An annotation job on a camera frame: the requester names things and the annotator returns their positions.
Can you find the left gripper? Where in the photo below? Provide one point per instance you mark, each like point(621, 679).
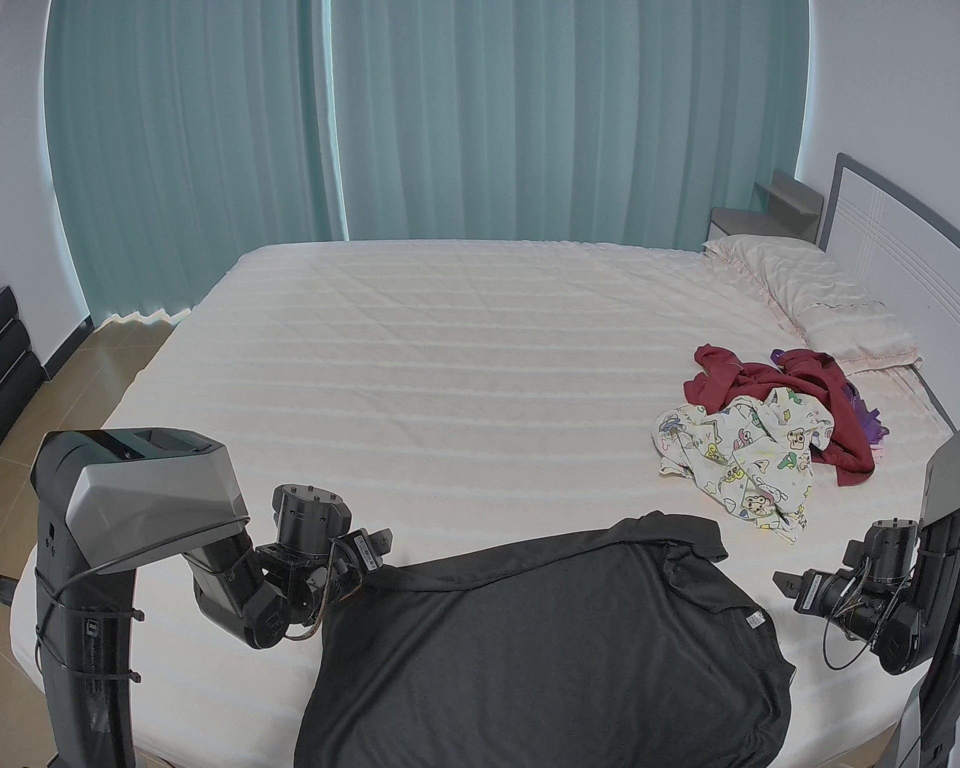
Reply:
point(352, 577)

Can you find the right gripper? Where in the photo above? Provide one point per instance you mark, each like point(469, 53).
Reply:
point(832, 596)

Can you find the black T-shirt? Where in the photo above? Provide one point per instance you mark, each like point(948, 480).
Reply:
point(525, 660)

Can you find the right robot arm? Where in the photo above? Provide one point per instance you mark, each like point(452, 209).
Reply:
point(941, 540)

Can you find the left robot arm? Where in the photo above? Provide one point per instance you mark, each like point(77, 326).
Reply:
point(150, 495)

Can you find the bed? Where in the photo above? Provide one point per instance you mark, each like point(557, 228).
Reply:
point(450, 375)

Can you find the white printed pyjama top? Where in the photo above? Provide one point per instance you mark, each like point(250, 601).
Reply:
point(742, 457)

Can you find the dark red garment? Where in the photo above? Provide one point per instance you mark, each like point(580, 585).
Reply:
point(847, 435)

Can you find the purple garment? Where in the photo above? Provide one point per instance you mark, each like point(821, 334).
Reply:
point(870, 420)

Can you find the pale pink pillow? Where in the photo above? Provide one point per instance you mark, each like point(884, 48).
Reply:
point(825, 300)

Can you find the grey bedside table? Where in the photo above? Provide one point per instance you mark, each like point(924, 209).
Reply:
point(750, 221)

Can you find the black chest of drawers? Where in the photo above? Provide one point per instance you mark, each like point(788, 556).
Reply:
point(15, 360)

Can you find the blue-green curtain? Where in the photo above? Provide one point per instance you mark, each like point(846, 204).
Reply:
point(562, 112)
point(187, 150)

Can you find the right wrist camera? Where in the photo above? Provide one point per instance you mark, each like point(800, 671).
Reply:
point(857, 556)

